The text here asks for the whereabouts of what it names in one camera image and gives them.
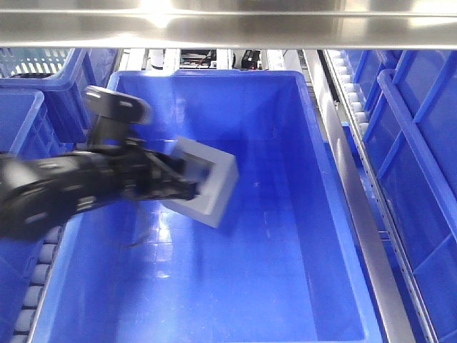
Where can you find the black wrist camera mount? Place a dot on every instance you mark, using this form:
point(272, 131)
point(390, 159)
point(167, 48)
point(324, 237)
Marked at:
point(115, 113)

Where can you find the blue bin at right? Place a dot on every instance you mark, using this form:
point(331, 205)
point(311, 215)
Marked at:
point(410, 104)

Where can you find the white roller track left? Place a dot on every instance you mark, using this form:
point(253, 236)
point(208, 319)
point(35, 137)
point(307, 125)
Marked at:
point(35, 278)

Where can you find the large blue target bin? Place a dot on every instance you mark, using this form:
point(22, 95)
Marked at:
point(264, 255)

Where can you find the blue bin rear left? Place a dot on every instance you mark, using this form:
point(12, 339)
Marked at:
point(61, 74)

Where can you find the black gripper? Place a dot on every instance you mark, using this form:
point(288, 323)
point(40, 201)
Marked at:
point(104, 174)

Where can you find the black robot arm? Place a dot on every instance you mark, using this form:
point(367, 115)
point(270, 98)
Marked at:
point(38, 195)

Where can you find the blue bin at left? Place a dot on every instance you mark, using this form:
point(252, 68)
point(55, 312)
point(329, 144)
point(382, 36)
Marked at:
point(26, 133)

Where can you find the steel shelf beam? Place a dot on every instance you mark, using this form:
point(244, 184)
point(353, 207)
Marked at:
point(230, 24)

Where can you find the white roller track right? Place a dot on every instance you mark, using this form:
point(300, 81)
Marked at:
point(349, 91)

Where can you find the white roller track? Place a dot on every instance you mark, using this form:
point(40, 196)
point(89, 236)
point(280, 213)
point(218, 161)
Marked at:
point(35, 278)
point(349, 91)

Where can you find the gray cube base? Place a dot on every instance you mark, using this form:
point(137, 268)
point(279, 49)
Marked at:
point(210, 182)

